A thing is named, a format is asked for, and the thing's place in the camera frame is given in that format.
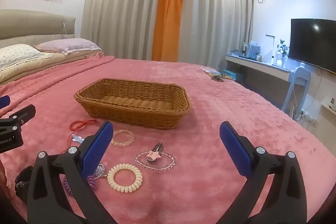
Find light blue chair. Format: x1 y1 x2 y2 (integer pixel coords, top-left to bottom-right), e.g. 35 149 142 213
282 63 311 117

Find red string bracelet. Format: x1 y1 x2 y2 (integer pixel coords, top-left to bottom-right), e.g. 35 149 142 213
62 119 98 155

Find pink fleece blanket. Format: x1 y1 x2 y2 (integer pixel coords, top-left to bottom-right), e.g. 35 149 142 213
0 55 336 224

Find brown wicker basket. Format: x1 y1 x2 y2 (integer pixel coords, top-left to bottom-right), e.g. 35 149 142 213
74 78 190 130

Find chunky clear bead bracelet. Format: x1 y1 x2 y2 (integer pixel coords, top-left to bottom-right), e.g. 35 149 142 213
110 129 135 146

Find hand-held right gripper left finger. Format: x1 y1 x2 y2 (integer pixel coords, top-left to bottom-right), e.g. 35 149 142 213
27 121 114 224

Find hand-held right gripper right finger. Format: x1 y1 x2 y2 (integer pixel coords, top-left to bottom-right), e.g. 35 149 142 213
219 121 307 224

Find beige pillow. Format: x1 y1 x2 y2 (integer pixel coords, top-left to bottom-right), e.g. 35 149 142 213
0 51 103 85

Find orange curtain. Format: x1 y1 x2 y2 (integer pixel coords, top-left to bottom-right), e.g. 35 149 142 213
152 0 188 62

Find white desk lamp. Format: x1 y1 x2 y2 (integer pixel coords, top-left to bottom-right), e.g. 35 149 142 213
266 34 277 61

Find thin clear bead bracelet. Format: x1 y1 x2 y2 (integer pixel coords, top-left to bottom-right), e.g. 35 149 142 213
135 151 175 172

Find black scrunchie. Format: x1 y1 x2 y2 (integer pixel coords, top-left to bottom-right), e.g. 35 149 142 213
14 166 34 205

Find books and frames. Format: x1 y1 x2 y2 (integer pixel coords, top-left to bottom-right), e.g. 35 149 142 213
243 40 262 61

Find black television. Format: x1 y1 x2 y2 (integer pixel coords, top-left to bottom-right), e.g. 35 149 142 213
289 18 336 73

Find white flower vase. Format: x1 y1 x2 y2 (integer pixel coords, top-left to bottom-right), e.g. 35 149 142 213
274 39 289 67

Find cream spiral hair tie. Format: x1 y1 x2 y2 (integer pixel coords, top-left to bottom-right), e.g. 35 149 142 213
107 163 143 192

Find grey curtain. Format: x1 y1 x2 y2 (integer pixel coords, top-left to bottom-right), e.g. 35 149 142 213
81 0 165 61
178 0 254 70

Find purple spiral hair tie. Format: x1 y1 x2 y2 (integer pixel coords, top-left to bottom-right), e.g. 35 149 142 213
63 175 96 194

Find pink star hair clip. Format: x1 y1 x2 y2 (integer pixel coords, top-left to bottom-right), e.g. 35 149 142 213
147 143 163 164

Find lilac pillow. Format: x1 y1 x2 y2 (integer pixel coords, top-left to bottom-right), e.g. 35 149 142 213
34 38 102 56

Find beige padded headboard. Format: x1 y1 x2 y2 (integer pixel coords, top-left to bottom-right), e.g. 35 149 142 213
0 9 76 49

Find white wall desk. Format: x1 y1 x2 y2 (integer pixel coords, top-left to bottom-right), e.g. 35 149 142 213
224 53 295 114

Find silver sparkly bracelet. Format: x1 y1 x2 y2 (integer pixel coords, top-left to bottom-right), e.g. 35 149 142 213
93 161 108 179

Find white floral pillow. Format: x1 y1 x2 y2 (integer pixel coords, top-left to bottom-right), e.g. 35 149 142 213
0 44 51 69

